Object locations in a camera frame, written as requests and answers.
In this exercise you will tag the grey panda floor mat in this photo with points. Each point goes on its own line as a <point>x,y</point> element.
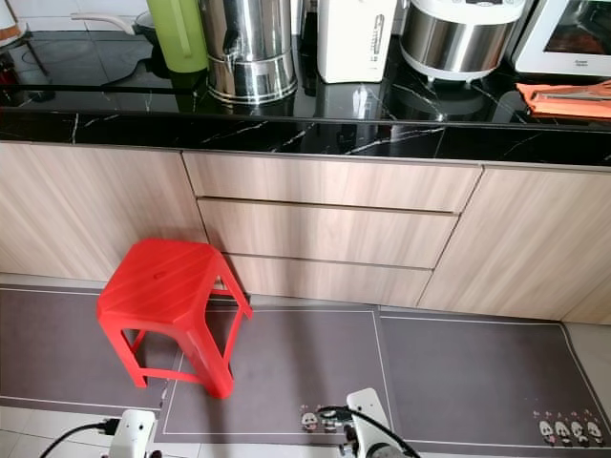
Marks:
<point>57,353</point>
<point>477,382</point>

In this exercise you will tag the light wooden drawer front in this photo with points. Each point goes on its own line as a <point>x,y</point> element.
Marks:
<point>329,281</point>
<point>334,181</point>
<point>329,234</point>

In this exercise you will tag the red plastic stool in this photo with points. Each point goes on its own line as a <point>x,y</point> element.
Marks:
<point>167,291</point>

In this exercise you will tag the light wooden cabinet door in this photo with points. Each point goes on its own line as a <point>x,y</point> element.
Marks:
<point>525,239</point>
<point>86,205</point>

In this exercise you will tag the white electric thermo pot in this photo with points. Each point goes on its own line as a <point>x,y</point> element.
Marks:
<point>355,38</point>

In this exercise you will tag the stainless steel water urn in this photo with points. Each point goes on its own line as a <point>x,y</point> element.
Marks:
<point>251,48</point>

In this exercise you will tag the orange cloth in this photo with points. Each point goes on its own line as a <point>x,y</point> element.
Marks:
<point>568,98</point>

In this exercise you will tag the white steel rice cooker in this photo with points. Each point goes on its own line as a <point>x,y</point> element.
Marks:
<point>458,38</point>

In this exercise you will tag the green plastic jug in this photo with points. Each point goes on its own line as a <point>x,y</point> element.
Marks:
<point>177,33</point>

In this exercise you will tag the white microwave oven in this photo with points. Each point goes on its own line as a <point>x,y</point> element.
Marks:
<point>568,38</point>

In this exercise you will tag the white round container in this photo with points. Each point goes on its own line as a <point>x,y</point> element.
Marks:
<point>10,21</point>

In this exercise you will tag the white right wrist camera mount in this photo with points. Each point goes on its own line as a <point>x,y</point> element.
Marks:
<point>369,425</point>

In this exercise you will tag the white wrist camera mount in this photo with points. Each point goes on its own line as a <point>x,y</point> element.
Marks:
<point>369,425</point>
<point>132,434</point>

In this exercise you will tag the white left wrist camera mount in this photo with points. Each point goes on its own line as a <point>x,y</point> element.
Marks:
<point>132,434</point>

